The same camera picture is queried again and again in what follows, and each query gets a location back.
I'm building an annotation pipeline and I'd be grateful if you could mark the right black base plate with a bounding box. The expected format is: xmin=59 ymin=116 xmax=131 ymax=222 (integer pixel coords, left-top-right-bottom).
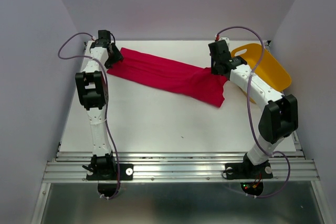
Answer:
xmin=222 ymin=161 xmax=273 ymax=180

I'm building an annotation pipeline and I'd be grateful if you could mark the yellow plastic basket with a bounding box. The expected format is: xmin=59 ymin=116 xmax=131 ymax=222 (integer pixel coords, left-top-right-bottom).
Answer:
xmin=229 ymin=43 xmax=291 ymax=109

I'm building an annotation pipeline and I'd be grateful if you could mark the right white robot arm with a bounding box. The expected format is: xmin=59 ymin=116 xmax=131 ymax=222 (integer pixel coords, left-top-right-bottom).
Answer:
xmin=208 ymin=40 xmax=298 ymax=180

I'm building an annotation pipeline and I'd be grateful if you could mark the red t shirt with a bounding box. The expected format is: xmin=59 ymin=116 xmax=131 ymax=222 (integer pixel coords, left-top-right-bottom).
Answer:
xmin=107 ymin=48 xmax=228 ymax=108

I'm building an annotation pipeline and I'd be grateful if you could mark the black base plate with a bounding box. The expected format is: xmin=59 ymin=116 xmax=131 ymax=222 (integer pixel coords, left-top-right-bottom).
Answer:
xmin=222 ymin=161 xmax=273 ymax=180
xmin=82 ymin=163 xmax=134 ymax=181

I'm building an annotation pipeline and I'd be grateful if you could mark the aluminium rail frame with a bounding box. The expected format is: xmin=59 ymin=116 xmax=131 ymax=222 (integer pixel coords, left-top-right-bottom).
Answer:
xmin=30 ymin=39 xmax=329 ymax=224

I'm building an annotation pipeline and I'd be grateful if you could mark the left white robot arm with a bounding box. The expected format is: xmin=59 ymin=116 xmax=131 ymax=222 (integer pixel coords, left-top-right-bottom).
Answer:
xmin=75 ymin=30 xmax=123 ymax=180

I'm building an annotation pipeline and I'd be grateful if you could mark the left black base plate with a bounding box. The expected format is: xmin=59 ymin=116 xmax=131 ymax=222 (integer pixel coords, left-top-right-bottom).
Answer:
xmin=82 ymin=163 xmax=134 ymax=181

